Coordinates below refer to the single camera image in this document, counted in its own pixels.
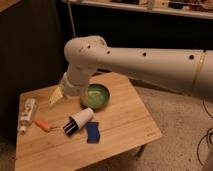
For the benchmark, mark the green bowl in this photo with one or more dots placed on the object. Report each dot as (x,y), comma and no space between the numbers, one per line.
(96,96)

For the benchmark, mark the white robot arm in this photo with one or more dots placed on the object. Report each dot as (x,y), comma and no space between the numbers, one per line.
(179,70)

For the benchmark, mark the clear plastic bottle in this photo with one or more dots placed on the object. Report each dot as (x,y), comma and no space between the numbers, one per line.
(27,115)

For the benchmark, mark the metal pole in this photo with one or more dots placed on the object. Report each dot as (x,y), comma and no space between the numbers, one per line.
(71,18)

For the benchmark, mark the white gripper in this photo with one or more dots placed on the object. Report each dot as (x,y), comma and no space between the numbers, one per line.
(66,88)

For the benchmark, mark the orange carrot toy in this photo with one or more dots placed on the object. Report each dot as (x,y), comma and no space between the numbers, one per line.
(44,125)

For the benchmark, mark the blue rectangular block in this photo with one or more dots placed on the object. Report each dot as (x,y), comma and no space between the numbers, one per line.
(93,132)

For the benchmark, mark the upper shelf with clutter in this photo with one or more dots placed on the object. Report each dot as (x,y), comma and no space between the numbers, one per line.
(187,8)

